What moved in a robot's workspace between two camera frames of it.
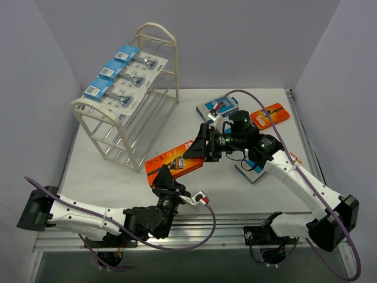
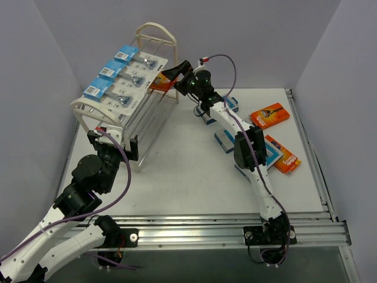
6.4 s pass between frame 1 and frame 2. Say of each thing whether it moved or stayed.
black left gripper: moved
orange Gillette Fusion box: moved
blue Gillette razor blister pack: stayed
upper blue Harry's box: stayed
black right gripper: moved
